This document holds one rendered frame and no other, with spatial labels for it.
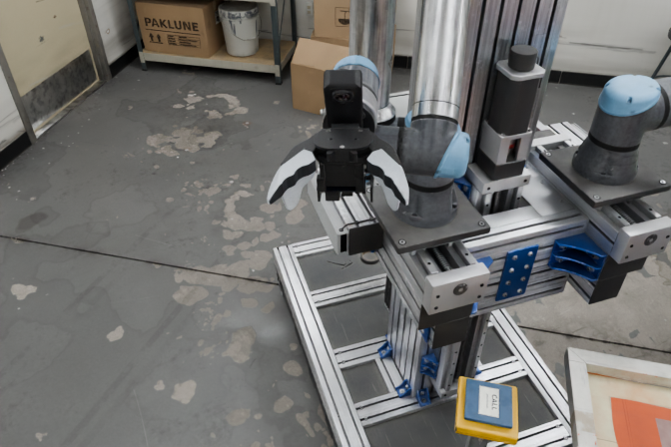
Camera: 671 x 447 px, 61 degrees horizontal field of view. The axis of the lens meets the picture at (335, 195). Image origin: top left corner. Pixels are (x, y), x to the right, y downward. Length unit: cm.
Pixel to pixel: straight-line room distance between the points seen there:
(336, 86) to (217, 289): 229
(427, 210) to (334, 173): 56
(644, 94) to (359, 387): 141
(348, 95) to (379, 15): 42
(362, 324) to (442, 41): 166
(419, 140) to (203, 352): 193
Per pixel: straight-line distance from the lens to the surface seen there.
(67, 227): 349
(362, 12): 107
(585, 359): 146
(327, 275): 260
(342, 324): 241
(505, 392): 137
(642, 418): 146
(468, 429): 132
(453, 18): 95
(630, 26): 485
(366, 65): 87
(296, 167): 65
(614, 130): 145
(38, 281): 322
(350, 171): 69
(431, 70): 92
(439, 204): 124
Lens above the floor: 208
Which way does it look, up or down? 38 degrees down
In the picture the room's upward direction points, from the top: straight up
